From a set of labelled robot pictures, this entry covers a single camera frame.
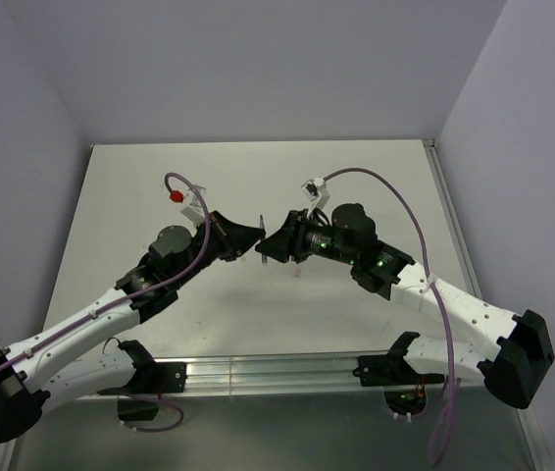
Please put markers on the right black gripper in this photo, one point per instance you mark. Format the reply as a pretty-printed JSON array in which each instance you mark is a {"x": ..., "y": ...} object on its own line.
[{"x": 290, "y": 237}]

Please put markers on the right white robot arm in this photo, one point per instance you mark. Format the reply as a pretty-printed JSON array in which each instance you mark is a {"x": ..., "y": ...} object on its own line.
[{"x": 511, "y": 353}]

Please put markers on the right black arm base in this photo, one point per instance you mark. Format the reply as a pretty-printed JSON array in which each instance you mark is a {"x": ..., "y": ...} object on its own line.
[{"x": 388, "y": 371}]

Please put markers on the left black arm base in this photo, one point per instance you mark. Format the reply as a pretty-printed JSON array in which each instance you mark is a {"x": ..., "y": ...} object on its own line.
[{"x": 147, "y": 390}]

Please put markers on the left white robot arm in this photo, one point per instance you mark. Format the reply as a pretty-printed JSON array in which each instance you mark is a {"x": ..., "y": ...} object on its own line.
[{"x": 47, "y": 370}]

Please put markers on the aluminium right side rail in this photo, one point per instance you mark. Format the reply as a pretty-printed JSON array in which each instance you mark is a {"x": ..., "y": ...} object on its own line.
[{"x": 539, "y": 454}]

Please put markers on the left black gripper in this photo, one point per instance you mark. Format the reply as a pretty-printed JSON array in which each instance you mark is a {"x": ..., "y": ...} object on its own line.
[{"x": 234, "y": 238}]

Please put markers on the aluminium rail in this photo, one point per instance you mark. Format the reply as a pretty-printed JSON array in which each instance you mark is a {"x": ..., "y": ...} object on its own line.
[
  {"x": 267, "y": 375},
  {"x": 539, "y": 454}
]

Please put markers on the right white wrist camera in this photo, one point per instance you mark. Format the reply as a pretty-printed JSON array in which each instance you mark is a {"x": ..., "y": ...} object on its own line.
[{"x": 317, "y": 193}]

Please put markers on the aluminium front rail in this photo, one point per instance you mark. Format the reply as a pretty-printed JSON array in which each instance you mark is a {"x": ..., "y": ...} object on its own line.
[{"x": 267, "y": 375}]

